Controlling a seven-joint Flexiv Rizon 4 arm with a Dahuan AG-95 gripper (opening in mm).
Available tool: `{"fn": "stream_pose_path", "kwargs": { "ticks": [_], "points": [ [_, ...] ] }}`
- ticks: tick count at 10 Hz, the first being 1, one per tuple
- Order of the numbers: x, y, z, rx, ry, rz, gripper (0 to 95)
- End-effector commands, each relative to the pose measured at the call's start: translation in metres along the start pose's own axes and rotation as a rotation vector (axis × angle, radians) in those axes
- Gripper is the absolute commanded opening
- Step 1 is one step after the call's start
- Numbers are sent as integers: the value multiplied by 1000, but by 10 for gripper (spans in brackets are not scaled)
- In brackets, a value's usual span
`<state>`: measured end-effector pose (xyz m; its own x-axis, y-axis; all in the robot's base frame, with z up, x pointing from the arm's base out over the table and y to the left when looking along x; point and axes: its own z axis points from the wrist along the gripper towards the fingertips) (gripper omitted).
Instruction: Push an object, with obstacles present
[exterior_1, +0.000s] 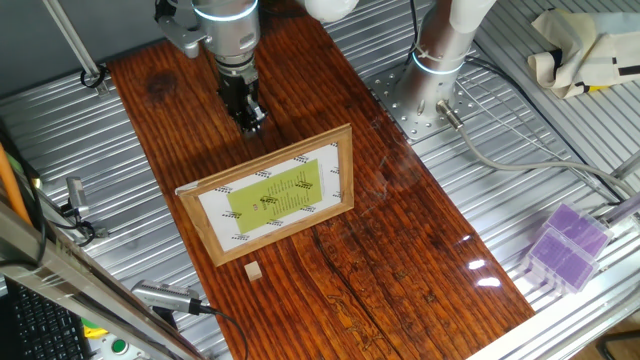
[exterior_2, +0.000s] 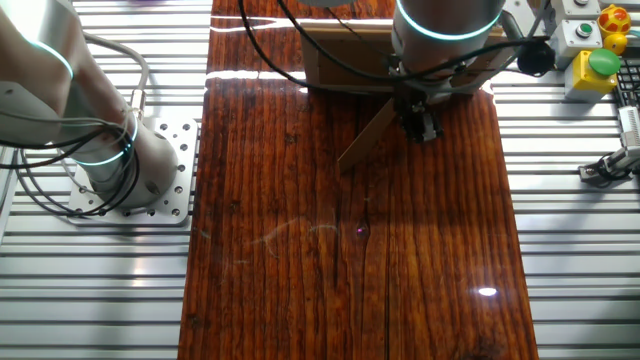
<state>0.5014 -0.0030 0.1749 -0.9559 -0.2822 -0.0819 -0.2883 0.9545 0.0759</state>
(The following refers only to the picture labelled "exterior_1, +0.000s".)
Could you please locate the grey cable with metal connector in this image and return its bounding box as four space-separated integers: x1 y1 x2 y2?
435 98 640 199

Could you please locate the grey box with green button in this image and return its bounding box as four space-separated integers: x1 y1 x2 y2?
97 332 151 360

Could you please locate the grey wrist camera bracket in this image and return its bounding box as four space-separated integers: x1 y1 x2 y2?
153 0 209 60

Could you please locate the beige cloth bag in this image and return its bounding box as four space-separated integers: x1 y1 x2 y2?
527 7 640 100

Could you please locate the silver depth camera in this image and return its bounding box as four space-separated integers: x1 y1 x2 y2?
130 279 204 316

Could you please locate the small wooden cube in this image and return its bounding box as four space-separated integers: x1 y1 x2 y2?
243 260 264 282

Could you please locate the yellow box with green cap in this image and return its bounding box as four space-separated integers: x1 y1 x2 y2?
81 319 109 341

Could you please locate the small grey camera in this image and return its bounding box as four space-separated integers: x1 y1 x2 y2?
64 176 91 219

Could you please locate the dark wood grain board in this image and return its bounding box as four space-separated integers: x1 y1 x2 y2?
107 0 536 360

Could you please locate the clear box with purple contents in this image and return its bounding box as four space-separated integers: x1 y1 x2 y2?
522 227 601 296
542 202 615 261

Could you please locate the thin metal rod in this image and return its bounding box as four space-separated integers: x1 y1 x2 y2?
42 0 111 96

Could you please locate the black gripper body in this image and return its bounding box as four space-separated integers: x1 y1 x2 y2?
217 67 261 126

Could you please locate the black camera cable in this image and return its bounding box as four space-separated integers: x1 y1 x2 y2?
198 303 250 360

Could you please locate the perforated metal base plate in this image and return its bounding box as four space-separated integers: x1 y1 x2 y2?
367 59 481 144

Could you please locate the aluminium frame bar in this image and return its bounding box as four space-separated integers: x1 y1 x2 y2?
0 199 206 360

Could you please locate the wooden picture frame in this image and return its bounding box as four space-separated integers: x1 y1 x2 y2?
174 123 355 268

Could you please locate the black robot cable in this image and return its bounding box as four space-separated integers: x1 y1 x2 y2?
408 0 421 54

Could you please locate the orange pole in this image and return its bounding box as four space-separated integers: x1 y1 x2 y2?
0 142 34 226

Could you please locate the black keyboard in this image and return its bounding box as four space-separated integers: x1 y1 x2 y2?
4 279 91 360

